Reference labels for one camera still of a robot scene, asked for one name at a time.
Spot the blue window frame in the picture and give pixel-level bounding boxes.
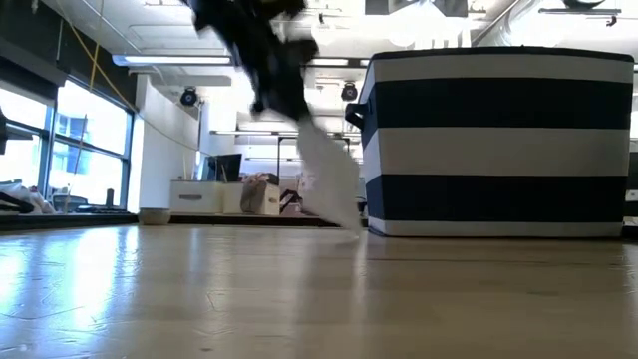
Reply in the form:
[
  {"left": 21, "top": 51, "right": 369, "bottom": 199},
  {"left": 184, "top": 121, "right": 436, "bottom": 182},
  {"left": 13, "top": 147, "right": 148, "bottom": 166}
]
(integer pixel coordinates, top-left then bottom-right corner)
[{"left": 0, "top": 74, "right": 136, "bottom": 215}]

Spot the black aluminium table frame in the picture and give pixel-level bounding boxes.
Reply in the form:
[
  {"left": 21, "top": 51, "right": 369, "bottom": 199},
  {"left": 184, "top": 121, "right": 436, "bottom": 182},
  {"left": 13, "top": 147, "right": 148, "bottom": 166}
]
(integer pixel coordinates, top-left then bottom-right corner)
[{"left": 0, "top": 212, "right": 370, "bottom": 231}]

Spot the white low cabinet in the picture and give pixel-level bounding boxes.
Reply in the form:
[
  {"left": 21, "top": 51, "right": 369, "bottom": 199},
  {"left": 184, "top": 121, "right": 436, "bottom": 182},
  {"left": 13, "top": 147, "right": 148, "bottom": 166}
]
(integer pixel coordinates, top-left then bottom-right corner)
[{"left": 168, "top": 179, "right": 224, "bottom": 215}]

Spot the black computer monitor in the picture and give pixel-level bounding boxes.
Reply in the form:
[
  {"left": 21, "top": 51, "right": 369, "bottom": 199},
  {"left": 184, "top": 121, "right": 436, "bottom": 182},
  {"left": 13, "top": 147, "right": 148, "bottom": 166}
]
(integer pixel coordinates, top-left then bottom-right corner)
[{"left": 198, "top": 153, "right": 244, "bottom": 183}]

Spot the silver ventilation duct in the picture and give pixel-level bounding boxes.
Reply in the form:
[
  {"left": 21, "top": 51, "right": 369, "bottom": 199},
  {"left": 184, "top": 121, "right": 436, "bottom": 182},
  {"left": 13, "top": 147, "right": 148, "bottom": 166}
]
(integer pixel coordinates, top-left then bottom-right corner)
[{"left": 471, "top": 0, "right": 564, "bottom": 49}]

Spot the white long-sleeve garment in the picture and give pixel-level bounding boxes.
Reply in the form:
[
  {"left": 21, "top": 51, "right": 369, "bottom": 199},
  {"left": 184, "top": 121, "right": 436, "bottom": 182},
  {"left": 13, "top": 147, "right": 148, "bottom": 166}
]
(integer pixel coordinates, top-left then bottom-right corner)
[{"left": 294, "top": 118, "right": 364, "bottom": 234}]

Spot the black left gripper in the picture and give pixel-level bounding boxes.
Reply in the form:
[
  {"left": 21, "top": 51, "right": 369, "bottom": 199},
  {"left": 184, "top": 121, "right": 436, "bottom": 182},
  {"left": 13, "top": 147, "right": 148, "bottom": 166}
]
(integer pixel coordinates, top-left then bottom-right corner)
[{"left": 233, "top": 24, "right": 321, "bottom": 124}]

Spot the long ceiling light strip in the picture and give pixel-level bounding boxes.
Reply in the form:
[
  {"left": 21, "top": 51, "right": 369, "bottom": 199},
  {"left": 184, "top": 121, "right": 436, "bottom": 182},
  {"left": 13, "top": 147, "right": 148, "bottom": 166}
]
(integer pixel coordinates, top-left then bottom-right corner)
[
  {"left": 307, "top": 57, "right": 350, "bottom": 68},
  {"left": 112, "top": 53, "right": 233, "bottom": 68}
]

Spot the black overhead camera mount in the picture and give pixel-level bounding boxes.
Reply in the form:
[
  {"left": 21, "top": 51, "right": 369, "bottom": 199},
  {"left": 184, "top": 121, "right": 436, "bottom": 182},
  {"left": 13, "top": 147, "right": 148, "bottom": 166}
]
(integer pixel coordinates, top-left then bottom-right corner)
[{"left": 537, "top": 0, "right": 623, "bottom": 27}]

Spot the white pendant lamp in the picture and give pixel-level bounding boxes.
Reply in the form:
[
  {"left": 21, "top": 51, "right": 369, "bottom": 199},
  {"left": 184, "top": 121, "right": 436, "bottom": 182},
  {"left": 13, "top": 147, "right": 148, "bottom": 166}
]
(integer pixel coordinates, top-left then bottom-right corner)
[{"left": 311, "top": 13, "right": 338, "bottom": 46}]

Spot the beige cardboard box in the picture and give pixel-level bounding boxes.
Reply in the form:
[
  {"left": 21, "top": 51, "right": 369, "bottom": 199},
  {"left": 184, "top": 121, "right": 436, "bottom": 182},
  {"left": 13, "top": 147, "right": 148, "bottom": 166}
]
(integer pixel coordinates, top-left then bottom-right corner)
[{"left": 239, "top": 173, "right": 281, "bottom": 217}]

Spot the beige round pot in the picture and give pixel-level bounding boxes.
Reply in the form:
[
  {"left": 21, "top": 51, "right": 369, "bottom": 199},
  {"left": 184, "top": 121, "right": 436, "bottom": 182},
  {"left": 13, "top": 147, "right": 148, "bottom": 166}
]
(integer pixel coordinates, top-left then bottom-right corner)
[{"left": 138, "top": 206, "right": 172, "bottom": 226}]

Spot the navy white striped fabric bin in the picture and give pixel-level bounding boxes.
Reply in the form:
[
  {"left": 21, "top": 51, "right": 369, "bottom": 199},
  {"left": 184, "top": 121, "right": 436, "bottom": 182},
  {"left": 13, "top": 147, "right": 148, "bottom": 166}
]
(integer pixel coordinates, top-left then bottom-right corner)
[{"left": 344, "top": 46, "right": 637, "bottom": 238}]

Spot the white bags pile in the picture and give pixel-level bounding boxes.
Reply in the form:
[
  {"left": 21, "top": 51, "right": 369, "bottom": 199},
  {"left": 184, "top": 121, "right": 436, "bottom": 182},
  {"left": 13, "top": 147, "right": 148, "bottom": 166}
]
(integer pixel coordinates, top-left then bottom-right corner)
[{"left": 0, "top": 179, "right": 57, "bottom": 215}]

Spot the yellow rope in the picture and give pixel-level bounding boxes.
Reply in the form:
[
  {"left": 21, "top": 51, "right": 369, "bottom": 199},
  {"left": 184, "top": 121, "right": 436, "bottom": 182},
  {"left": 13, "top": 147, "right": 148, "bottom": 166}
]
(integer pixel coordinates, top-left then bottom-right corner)
[{"left": 54, "top": 0, "right": 139, "bottom": 114}]

